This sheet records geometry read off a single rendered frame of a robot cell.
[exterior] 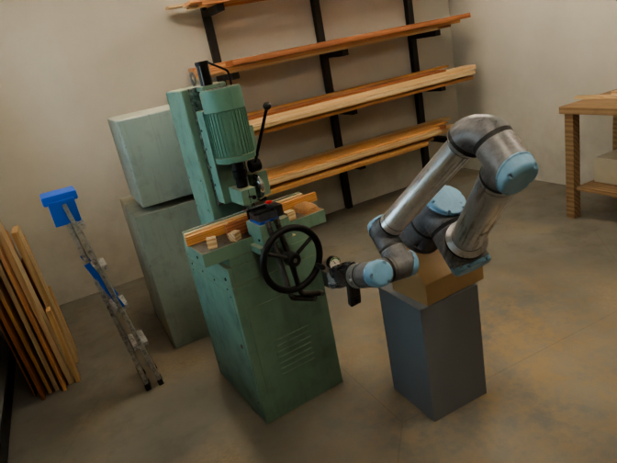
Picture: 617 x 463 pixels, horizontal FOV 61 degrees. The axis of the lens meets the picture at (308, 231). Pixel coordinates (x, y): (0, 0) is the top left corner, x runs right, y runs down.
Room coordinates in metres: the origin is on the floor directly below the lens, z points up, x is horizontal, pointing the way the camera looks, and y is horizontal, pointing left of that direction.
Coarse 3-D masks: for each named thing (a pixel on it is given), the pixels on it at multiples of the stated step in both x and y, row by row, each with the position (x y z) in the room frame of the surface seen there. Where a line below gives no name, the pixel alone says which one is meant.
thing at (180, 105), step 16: (176, 96) 2.44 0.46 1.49; (176, 112) 2.50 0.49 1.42; (192, 112) 2.40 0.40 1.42; (176, 128) 2.55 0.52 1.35; (192, 128) 2.39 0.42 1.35; (192, 144) 2.41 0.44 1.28; (192, 160) 2.46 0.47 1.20; (192, 176) 2.51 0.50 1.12; (208, 176) 2.40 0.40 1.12; (208, 192) 2.39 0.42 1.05; (208, 208) 2.41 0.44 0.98; (224, 208) 2.42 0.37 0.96; (240, 208) 2.46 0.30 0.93
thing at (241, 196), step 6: (234, 186) 2.32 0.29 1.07; (246, 186) 2.28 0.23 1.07; (252, 186) 2.26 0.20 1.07; (234, 192) 2.29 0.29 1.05; (240, 192) 2.23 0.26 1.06; (246, 192) 2.23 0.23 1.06; (252, 192) 2.25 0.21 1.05; (234, 198) 2.30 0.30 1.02; (240, 198) 2.24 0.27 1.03; (246, 198) 2.23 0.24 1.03; (240, 204) 2.26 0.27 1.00; (246, 204) 2.23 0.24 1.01
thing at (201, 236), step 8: (312, 192) 2.45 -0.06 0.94; (288, 200) 2.39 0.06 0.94; (296, 200) 2.39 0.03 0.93; (304, 200) 2.41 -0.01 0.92; (312, 200) 2.43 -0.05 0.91; (288, 208) 2.37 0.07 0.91; (224, 224) 2.21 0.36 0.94; (200, 232) 2.16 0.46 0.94; (208, 232) 2.17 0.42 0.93; (216, 232) 2.19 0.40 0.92; (224, 232) 2.21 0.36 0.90; (192, 240) 2.14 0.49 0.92; (200, 240) 2.15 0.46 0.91
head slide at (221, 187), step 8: (200, 112) 2.34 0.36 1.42; (200, 120) 2.36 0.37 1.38; (200, 128) 2.38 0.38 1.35; (208, 136) 2.32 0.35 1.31; (208, 144) 2.34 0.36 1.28; (208, 152) 2.36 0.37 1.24; (208, 160) 2.38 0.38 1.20; (216, 168) 2.32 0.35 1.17; (224, 168) 2.34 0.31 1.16; (216, 176) 2.34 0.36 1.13; (224, 176) 2.34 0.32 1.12; (232, 176) 2.35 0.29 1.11; (216, 184) 2.37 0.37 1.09; (224, 184) 2.33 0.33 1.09; (232, 184) 2.35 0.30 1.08; (248, 184) 2.39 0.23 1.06; (224, 192) 2.33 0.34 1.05; (224, 200) 2.32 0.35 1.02
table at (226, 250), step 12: (300, 216) 2.24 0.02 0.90; (312, 216) 2.24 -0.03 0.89; (324, 216) 2.27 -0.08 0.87; (228, 240) 2.11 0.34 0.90; (240, 240) 2.08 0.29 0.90; (252, 240) 2.10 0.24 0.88; (288, 240) 2.07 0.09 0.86; (192, 252) 2.11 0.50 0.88; (204, 252) 2.02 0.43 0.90; (216, 252) 2.02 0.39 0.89; (228, 252) 2.04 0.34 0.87; (240, 252) 2.07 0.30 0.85; (204, 264) 2.00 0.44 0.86
